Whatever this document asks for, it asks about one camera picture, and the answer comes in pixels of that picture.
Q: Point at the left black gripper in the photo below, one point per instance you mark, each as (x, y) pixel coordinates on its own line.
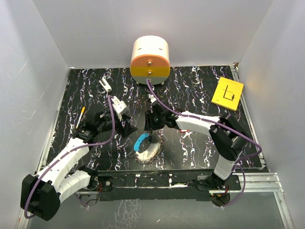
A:
(126, 130)

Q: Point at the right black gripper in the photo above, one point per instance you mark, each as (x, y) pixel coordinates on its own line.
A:
(150, 125)

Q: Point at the red tag key bunch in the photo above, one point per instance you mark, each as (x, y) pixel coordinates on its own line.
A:
(184, 130)

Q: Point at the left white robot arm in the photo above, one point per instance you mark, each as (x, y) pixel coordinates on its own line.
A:
(43, 193)

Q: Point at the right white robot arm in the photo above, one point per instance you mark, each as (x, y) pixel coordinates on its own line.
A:
(228, 136)

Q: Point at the yellow white marker pen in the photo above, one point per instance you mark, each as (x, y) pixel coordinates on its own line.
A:
(79, 120)

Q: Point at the white black stapler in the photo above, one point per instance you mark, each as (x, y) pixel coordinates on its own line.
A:
(105, 84)

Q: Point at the round three-drawer mini cabinet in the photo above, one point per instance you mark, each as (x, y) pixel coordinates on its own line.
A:
(150, 60)

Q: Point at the yellow book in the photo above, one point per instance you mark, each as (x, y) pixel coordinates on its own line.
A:
(228, 93)

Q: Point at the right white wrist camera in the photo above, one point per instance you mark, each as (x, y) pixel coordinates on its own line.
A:
(152, 99)

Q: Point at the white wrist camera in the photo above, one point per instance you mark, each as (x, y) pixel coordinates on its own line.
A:
(119, 106)
(152, 99)

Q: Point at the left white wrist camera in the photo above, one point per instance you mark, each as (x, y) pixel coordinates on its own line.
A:
(119, 106)

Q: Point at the aluminium frame rail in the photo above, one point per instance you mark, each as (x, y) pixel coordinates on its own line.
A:
(250, 183)

